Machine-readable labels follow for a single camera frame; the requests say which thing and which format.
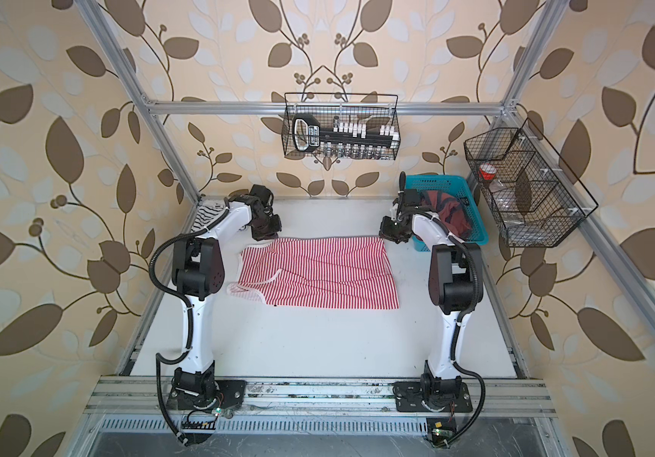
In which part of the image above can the left black corrugated cable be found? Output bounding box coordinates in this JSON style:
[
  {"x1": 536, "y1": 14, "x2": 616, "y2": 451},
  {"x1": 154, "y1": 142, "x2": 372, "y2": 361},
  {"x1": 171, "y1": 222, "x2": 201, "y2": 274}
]
[{"x1": 147, "y1": 202, "x2": 237, "y2": 447}]

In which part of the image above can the right black corrugated cable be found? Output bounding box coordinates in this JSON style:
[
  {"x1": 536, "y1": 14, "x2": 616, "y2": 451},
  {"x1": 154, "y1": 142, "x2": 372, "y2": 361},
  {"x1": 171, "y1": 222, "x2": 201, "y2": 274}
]
[{"x1": 406, "y1": 205, "x2": 487, "y2": 447}]

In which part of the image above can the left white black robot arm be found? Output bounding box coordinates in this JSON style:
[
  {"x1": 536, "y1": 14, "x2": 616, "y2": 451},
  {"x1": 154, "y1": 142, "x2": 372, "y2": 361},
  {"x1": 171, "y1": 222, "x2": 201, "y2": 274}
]
[{"x1": 148, "y1": 185, "x2": 282, "y2": 411}]

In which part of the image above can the black white handled tool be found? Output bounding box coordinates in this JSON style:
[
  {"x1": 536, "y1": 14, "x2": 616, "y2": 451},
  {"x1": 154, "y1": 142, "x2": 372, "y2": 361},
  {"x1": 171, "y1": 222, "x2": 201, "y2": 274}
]
[{"x1": 291, "y1": 113, "x2": 321, "y2": 153}]

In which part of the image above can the teal plastic basket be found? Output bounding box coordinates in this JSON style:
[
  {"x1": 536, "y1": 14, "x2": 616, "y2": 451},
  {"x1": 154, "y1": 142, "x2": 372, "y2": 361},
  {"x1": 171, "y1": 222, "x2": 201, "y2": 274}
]
[{"x1": 405, "y1": 174, "x2": 489, "y2": 246}]

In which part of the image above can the black white striped tank top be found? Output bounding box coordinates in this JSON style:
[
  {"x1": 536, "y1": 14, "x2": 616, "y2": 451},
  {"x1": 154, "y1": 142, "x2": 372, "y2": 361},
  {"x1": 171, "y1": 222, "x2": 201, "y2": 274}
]
[{"x1": 190, "y1": 200, "x2": 229, "y2": 236}]

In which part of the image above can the red capped plastic bottle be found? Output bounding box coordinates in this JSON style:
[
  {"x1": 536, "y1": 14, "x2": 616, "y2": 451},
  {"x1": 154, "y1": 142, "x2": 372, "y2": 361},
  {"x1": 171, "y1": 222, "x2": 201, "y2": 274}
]
[{"x1": 479, "y1": 163, "x2": 506, "y2": 194}]

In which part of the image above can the aluminium frame back bar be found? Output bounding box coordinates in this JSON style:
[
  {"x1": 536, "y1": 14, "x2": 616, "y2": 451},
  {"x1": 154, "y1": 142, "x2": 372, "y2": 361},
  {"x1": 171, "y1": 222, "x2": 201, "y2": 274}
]
[{"x1": 147, "y1": 100, "x2": 505, "y2": 116}]

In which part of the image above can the aluminium front rail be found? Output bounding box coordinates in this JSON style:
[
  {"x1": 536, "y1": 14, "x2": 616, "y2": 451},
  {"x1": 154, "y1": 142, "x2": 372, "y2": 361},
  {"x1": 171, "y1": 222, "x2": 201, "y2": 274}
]
[{"x1": 84, "y1": 376, "x2": 558, "y2": 418}]

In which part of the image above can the back black wire basket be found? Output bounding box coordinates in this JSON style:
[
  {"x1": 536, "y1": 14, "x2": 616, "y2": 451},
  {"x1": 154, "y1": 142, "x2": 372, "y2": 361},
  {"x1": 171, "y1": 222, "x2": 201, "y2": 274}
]
[{"x1": 281, "y1": 91, "x2": 402, "y2": 161}]

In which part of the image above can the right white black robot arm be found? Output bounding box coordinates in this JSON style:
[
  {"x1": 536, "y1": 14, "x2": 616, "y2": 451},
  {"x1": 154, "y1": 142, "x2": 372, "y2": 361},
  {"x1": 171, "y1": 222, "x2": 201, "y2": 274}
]
[{"x1": 380, "y1": 189, "x2": 486, "y2": 413}]

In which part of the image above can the right black wire basket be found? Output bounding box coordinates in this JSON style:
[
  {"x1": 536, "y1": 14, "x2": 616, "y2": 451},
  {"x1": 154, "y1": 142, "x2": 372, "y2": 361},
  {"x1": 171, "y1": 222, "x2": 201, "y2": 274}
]
[{"x1": 464, "y1": 119, "x2": 599, "y2": 248}]

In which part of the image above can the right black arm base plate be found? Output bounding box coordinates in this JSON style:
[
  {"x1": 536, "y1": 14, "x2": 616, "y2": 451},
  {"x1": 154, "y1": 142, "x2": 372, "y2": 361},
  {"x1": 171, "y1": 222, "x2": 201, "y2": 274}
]
[{"x1": 392, "y1": 381, "x2": 474, "y2": 414}]

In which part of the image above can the black vial rack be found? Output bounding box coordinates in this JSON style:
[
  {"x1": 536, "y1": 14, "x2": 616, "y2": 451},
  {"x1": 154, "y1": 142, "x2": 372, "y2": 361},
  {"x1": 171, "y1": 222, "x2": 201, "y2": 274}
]
[{"x1": 317, "y1": 121, "x2": 402, "y2": 160}]

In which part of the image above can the black wire basket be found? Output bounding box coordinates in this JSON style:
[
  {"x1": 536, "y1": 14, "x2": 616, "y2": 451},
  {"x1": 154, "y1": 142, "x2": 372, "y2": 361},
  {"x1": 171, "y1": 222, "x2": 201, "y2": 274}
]
[
  {"x1": 464, "y1": 119, "x2": 599, "y2": 248},
  {"x1": 281, "y1": 91, "x2": 402, "y2": 161}
]

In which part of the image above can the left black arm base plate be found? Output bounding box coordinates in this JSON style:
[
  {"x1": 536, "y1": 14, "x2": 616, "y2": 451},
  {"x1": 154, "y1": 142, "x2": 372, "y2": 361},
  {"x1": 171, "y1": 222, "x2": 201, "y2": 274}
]
[{"x1": 166, "y1": 380, "x2": 247, "y2": 411}]

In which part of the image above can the dark red tank top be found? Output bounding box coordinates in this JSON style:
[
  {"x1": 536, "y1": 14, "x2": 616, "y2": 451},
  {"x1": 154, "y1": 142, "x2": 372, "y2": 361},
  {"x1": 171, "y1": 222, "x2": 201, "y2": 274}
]
[{"x1": 419, "y1": 190, "x2": 473, "y2": 240}]

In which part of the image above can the red white striped tank top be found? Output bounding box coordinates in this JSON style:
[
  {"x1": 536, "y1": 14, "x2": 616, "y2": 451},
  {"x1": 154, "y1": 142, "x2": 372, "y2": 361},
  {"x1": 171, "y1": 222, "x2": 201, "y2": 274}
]
[{"x1": 228, "y1": 236, "x2": 400, "y2": 310}]

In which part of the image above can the black corrugated cable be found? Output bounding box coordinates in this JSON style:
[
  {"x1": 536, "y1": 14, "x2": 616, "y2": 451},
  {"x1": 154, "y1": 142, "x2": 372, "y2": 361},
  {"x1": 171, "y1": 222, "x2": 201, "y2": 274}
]
[
  {"x1": 406, "y1": 205, "x2": 487, "y2": 447},
  {"x1": 147, "y1": 202, "x2": 237, "y2": 447}
]

